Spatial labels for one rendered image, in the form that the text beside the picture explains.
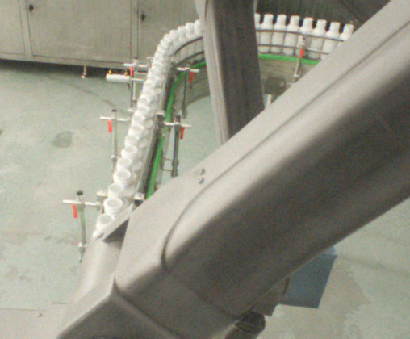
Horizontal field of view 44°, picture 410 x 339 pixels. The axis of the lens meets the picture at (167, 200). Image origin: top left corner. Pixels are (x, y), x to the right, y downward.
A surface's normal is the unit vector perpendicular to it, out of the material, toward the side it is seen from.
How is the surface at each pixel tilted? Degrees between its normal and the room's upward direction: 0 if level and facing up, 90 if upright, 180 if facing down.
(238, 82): 66
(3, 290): 0
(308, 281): 90
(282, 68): 90
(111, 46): 90
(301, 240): 89
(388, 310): 0
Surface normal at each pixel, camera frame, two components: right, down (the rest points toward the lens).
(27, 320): -0.03, -0.80
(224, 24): 0.14, 0.31
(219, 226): -0.04, 0.48
